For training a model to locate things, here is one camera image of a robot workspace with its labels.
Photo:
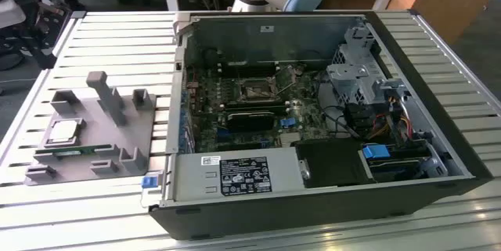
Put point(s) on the black plastic shroud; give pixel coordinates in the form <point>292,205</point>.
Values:
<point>332,163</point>

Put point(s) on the silver metal drive cage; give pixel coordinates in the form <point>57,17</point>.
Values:
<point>347,75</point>

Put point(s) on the grey plastic parts rack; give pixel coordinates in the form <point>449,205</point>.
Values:
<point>93,133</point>

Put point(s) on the silver power supply with label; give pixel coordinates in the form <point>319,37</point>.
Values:
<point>187,174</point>

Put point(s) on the small silver heat sink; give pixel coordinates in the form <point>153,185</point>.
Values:
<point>290,139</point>

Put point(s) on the blue disk carrier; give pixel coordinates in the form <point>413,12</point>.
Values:
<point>375,152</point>

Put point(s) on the silver square CPU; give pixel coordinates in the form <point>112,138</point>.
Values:
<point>63,130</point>

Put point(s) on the thin metal locking lever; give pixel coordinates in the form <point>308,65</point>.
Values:
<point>288,86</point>

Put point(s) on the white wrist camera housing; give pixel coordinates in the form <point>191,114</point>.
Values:
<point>9,7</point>

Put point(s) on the green RAM stick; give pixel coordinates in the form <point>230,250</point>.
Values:
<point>93,147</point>

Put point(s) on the black graphics card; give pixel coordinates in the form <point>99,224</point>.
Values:
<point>250,122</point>

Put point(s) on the brown wooden cabinet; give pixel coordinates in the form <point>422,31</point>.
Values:
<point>461,4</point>

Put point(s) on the black RAM slot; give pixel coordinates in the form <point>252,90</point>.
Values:
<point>254,104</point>
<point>254,109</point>
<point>246,64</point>
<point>250,72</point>

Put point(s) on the black open PC case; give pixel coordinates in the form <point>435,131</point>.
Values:
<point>274,218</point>

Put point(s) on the blue case latch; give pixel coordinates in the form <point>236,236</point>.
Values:
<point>149,182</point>

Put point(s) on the green motherboard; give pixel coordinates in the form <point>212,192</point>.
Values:
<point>304,110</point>

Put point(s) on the blue motherboard connector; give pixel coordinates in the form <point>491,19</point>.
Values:
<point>287,122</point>

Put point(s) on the CPU socket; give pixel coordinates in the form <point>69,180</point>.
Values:
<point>256,91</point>

